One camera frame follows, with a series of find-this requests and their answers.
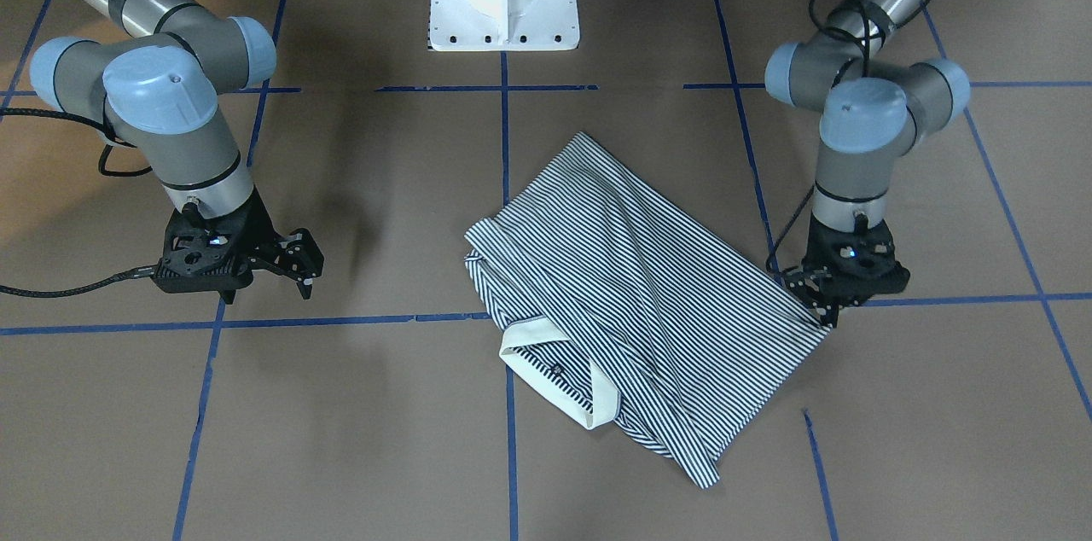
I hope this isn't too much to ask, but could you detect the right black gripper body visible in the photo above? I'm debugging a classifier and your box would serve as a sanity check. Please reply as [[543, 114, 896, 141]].
[[152, 191, 278, 294]]

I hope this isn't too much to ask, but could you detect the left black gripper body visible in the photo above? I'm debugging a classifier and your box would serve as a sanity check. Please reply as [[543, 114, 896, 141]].
[[785, 217, 911, 307]]

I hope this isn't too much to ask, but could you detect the striped polo shirt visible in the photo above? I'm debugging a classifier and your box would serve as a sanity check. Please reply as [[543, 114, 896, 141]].
[[465, 133, 830, 489]]

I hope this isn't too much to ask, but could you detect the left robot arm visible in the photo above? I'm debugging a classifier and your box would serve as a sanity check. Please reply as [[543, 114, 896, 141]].
[[764, 0, 971, 327]]

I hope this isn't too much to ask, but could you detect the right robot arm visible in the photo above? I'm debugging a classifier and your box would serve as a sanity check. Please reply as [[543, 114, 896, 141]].
[[29, 0, 324, 304]]

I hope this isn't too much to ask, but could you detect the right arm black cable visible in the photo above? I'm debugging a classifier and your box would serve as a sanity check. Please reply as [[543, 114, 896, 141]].
[[0, 93, 163, 299]]

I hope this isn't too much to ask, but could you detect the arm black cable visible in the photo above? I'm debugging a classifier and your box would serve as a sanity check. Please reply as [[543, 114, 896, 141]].
[[0, 93, 163, 299], [765, 0, 939, 277]]

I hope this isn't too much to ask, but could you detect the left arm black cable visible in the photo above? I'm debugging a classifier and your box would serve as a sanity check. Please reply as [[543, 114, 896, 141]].
[[765, 0, 939, 277]]

